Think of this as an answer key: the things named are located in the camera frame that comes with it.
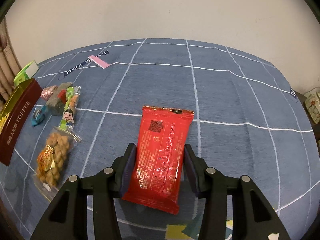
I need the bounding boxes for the clear bag fried twists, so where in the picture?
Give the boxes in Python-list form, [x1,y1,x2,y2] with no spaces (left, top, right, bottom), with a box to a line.
[33,127,81,201]

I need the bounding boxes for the red snack packet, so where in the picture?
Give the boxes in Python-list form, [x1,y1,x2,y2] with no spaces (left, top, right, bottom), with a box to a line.
[123,106,194,215]

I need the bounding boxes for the blue candy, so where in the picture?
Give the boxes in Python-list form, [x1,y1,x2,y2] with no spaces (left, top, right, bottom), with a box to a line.
[31,105,47,127]

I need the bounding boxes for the grey seaweed snack block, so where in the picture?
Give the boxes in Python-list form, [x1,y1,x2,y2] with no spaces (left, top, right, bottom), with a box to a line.
[46,82,72,116]

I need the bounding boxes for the red gold toffee tin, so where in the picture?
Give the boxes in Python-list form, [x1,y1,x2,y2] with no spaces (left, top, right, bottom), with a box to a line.
[0,78,42,166]

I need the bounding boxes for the green cartoon snack packet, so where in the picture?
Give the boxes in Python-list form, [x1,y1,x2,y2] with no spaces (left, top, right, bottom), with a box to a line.
[59,86,81,131]

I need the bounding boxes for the pink candy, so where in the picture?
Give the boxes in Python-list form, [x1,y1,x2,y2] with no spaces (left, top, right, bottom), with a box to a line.
[40,86,57,101]

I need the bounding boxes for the blue checked tablecloth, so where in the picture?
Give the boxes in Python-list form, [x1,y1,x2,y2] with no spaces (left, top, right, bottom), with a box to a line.
[0,37,315,240]

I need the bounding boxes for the floral box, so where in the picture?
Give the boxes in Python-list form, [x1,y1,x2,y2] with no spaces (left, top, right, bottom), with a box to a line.
[304,87,320,124]

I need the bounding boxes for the green tissue pack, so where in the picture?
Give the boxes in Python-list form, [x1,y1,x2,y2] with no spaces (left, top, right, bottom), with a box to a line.
[14,61,39,86]

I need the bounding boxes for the beige patterned curtain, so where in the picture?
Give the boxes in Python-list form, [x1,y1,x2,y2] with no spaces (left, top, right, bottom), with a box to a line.
[0,18,21,101]

